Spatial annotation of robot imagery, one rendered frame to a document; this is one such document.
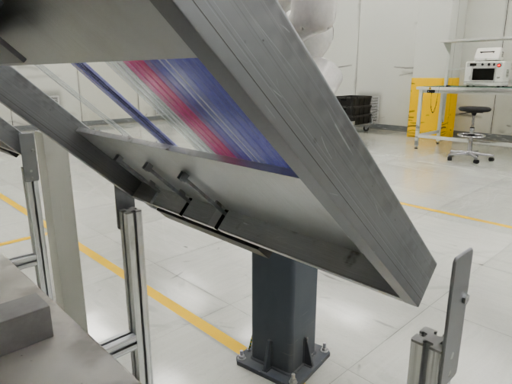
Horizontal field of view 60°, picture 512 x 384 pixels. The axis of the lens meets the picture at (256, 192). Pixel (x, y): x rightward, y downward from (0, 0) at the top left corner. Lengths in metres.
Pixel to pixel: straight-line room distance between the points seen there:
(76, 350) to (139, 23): 0.40
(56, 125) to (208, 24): 0.71
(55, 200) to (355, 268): 0.86
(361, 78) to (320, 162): 8.11
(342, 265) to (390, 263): 0.15
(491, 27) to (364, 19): 2.13
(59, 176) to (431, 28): 6.54
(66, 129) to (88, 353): 0.49
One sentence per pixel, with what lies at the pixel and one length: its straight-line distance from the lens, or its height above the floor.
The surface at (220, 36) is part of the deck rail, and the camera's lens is 0.27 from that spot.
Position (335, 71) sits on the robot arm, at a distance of 0.94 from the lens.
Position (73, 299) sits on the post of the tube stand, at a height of 0.34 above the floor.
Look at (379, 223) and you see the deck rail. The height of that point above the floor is 0.81.
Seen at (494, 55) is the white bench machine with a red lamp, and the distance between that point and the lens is 6.15.
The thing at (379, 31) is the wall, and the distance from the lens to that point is 8.33.
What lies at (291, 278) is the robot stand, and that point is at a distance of 1.37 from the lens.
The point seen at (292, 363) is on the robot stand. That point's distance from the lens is 1.53.
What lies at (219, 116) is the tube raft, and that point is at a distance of 0.48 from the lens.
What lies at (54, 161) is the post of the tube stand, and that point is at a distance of 1.25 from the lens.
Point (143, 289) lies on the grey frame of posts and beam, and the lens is 1.16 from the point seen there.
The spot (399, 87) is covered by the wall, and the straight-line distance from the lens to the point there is 8.08.
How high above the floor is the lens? 0.95
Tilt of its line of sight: 15 degrees down
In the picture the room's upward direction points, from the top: straight up
